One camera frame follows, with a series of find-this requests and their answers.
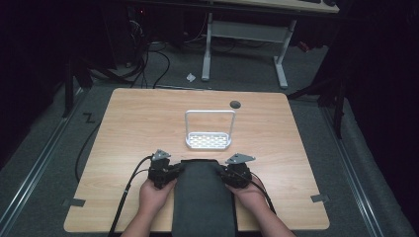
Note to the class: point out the red object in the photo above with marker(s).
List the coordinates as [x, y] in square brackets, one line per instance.
[303, 46]

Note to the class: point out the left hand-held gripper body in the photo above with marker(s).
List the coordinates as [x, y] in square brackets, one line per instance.
[159, 173]

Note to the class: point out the person's left hand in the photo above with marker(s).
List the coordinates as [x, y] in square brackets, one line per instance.
[153, 199]

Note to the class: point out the metal floor rail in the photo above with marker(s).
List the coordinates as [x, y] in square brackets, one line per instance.
[354, 174]
[36, 171]

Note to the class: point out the white-legged desk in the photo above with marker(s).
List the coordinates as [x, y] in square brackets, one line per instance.
[247, 31]

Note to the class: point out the white paper scrap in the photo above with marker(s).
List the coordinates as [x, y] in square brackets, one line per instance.
[190, 77]

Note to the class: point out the white metal rack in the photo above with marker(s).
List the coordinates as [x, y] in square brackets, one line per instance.
[207, 141]

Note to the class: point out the black metal stand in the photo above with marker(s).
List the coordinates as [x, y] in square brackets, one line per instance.
[338, 108]
[69, 89]

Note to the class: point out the dark grey cloth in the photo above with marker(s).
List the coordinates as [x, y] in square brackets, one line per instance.
[202, 200]

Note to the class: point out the black table grommet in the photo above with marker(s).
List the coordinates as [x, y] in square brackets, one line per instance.
[235, 104]

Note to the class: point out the person's right hand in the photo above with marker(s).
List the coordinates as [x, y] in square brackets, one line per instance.
[250, 196]

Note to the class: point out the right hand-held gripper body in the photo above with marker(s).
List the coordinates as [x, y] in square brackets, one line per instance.
[238, 174]

